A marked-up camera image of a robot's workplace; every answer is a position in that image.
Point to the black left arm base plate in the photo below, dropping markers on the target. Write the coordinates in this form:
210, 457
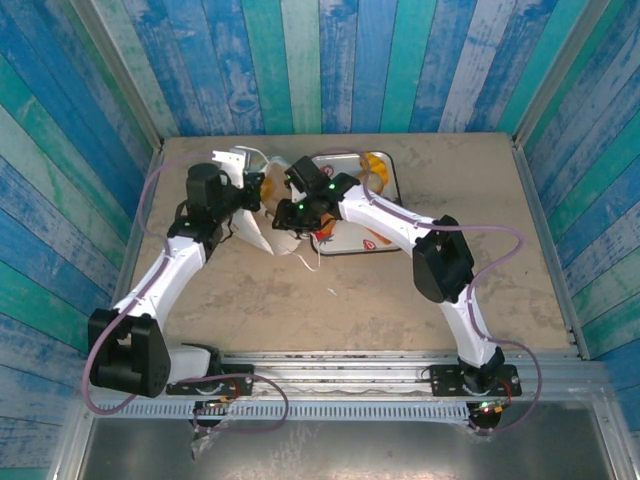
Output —
240, 380

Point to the grey metal sheet panel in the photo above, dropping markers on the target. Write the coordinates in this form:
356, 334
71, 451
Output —
350, 450

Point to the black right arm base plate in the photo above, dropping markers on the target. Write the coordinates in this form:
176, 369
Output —
445, 380

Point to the controller board with lights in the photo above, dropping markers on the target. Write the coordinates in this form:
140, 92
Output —
215, 403
487, 409

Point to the left controller board with lights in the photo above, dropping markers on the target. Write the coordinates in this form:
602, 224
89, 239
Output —
215, 403

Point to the aluminium front frame beam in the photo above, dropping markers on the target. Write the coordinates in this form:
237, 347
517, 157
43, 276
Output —
340, 372

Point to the orange fake croissant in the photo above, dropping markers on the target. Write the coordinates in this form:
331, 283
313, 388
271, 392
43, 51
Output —
270, 187

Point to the small yellow fake bread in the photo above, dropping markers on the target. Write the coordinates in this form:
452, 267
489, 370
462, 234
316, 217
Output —
376, 172

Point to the right controller board with lights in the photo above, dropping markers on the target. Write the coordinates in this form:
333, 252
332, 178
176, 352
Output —
487, 409

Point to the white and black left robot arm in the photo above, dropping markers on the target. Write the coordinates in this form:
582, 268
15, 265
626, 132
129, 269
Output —
160, 280

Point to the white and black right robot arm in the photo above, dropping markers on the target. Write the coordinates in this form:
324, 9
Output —
380, 215

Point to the white paper bag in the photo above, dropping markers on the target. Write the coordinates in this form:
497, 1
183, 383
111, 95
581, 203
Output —
255, 230

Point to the white strawberry print tray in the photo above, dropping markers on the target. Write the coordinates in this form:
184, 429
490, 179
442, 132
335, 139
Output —
350, 240

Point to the aluminium corner post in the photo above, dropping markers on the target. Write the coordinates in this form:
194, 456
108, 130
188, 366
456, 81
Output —
560, 70
121, 75

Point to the crumpled clear plastic piece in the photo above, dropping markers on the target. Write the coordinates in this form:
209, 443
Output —
200, 442

